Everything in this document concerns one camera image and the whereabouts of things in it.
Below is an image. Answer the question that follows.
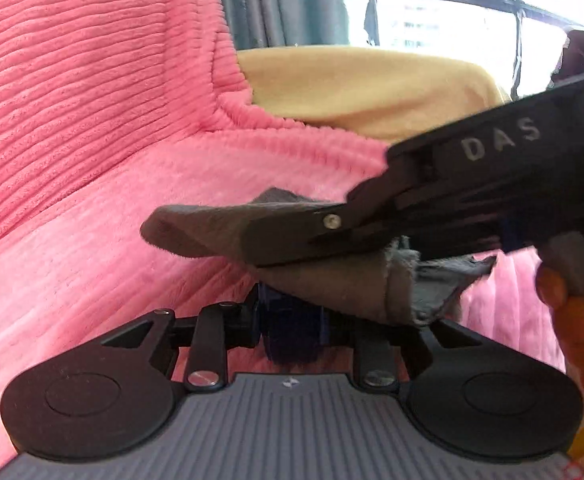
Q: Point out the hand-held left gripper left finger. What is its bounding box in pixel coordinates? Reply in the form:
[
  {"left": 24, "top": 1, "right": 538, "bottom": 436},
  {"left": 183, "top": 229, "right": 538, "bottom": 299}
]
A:
[{"left": 101, "top": 284, "right": 267, "bottom": 392}]

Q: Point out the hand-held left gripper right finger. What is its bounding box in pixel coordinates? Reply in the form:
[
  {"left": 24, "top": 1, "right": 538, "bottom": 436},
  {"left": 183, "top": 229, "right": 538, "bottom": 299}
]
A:
[{"left": 354, "top": 318, "right": 482, "bottom": 392}]

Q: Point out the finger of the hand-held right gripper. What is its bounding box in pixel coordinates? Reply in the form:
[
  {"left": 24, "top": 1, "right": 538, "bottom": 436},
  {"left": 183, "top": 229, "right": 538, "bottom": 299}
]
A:
[{"left": 242, "top": 202, "right": 399, "bottom": 267}]

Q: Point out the blue round container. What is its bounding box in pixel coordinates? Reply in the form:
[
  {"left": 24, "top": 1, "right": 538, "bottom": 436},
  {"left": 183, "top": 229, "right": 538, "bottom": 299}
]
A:
[{"left": 259, "top": 284, "right": 330, "bottom": 364}]

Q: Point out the grey cleaning cloth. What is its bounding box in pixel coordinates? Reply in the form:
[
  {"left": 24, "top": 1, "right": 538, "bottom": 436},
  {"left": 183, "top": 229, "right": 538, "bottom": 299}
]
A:
[{"left": 139, "top": 187, "right": 497, "bottom": 328}]

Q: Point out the yellow cloth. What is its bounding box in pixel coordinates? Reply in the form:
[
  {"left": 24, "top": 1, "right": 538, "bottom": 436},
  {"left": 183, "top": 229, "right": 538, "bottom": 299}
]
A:
[{"left": 237, "top": 46, "right": 512, "bottom": 143}]

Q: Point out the hanging dark garment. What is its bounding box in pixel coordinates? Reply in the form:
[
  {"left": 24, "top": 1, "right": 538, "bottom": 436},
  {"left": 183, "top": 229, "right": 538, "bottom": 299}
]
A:
[{"left": 363, "top": 0, "right": 381, "bottom": 47}]

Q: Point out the pink ribbed blanket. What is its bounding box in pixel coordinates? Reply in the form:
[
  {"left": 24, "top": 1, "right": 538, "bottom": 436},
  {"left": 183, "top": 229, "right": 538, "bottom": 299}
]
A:
[{"left": 0, "top": 0, "right": 567, "bottom": 477}]

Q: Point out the grey curtain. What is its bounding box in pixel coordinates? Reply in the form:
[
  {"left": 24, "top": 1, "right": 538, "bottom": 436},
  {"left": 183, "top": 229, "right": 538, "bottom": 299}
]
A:
[{"left": 204, "top": 0, "right": 353, "bottom": 51}]

